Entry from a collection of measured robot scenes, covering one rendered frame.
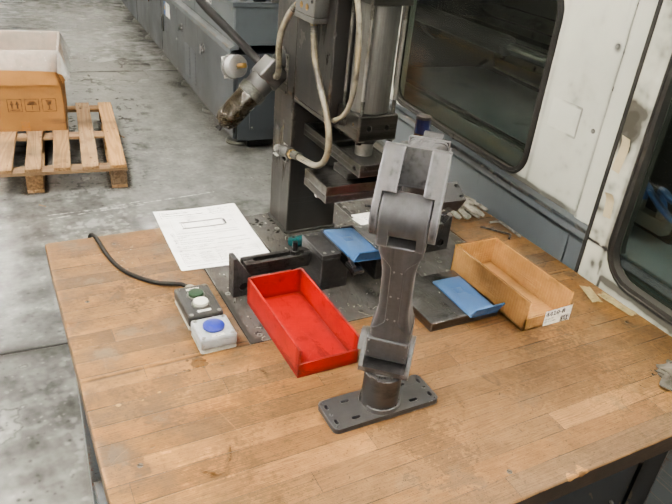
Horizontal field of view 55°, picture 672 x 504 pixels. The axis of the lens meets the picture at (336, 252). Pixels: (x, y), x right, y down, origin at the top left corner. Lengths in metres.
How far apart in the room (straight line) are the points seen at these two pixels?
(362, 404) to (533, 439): 0.28
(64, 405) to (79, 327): 1.22
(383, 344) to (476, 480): 0.24
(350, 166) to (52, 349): 1.74
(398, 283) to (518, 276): 0.64
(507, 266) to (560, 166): 0.37
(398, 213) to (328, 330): 0.47
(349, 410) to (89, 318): 0.53
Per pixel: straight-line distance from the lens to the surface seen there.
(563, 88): 1.79
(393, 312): 0.97
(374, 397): 1.08
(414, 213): 0.85
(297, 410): 1.10
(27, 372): 2.68
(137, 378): 1.17
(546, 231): 1.82
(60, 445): 2.37
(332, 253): 1.36
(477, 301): 1.39
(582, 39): 1.75
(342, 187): 1.29
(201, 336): 1.20
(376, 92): 1.27
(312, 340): 1.24
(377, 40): 1.24
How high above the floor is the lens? 1.65
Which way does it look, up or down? 29 degrees down
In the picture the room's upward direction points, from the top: 6 degrees clockwise
